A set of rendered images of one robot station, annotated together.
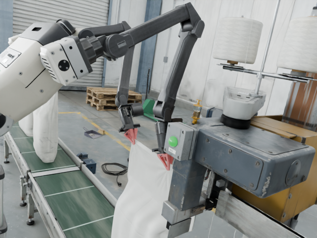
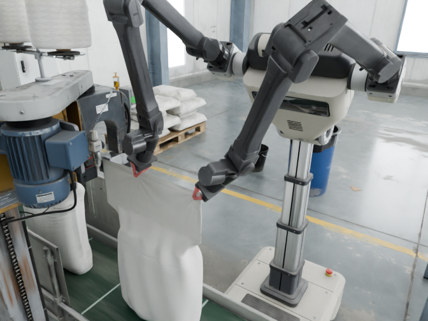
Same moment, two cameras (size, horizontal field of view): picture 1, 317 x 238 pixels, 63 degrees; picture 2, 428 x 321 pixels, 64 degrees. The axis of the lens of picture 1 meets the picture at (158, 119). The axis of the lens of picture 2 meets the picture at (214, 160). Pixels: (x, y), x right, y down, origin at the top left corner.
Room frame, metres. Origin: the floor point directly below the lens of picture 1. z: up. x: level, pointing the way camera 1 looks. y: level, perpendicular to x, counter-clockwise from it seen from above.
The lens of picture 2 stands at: (2.19, -0.13, 1.63)
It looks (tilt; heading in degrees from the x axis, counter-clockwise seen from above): 24 degrees down; 163
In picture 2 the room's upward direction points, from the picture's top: 1 degrees clockwise
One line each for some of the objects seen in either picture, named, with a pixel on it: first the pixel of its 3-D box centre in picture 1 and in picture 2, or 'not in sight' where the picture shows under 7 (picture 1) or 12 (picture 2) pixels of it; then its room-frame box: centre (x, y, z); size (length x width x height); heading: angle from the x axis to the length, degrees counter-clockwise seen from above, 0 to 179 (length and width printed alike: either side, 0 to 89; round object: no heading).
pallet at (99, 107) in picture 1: (113, 104); not in sight; (6.65, 1.24, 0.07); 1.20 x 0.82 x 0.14; 128
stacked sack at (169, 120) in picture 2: not in sight; (154, 122); (-2.02, 0.35, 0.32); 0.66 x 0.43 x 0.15; 132
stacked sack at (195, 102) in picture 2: not in sight; (182, 104); (-2.42, 0.80, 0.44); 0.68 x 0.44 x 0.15; 130
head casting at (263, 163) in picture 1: (237, 172); (84, 117); (0.71, -0.25, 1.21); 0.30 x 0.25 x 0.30; 40
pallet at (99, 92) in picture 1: (114, 93); not in sight; (6.62, 1.24, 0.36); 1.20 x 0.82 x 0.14; 126
